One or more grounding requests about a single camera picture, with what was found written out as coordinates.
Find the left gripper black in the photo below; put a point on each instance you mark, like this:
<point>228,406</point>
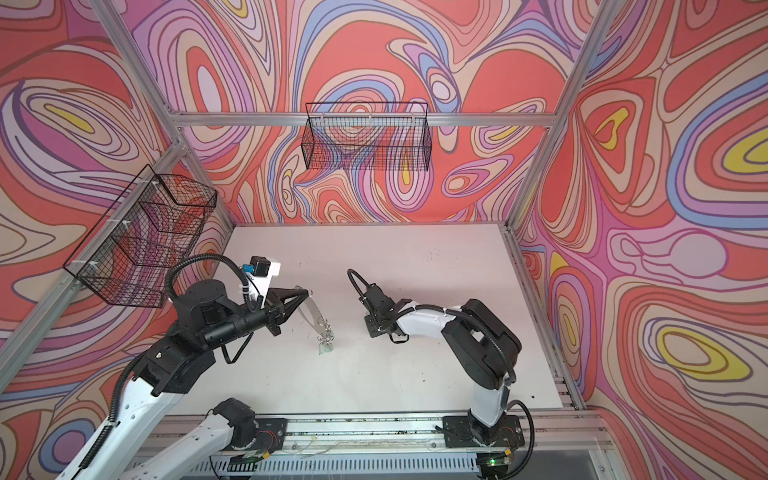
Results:
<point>279,313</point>

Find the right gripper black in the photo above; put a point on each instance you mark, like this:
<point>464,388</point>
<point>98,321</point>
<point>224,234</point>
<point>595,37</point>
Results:
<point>374,331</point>

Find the perforated metal ring plate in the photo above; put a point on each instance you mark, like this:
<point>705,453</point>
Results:
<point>314,318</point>

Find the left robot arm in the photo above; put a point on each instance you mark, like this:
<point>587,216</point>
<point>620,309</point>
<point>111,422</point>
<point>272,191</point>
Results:
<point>156,380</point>

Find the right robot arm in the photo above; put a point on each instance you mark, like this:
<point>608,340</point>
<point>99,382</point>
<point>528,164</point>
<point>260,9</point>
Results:
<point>486,349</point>

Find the bunch of small keys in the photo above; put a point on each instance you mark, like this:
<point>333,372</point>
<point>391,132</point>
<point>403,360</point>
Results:
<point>326,342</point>

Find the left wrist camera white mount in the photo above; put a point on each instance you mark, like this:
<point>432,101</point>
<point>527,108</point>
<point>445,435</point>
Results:
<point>260,272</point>

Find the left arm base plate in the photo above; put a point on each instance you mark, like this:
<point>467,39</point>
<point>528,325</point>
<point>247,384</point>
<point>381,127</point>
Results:
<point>264,434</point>

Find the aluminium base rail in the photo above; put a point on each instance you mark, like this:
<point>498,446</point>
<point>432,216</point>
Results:
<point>568,445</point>

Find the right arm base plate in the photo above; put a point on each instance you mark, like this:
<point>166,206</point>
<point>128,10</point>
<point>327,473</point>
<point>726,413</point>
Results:
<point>465,431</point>

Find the black wire basket left wall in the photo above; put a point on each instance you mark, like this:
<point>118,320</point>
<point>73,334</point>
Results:
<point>161,218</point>

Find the black wire basket wall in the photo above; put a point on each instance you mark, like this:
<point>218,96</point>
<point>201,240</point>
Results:
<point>161,218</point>
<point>367,136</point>

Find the black wire basket back wall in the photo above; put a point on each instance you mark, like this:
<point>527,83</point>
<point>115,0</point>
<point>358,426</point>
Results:
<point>367,136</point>

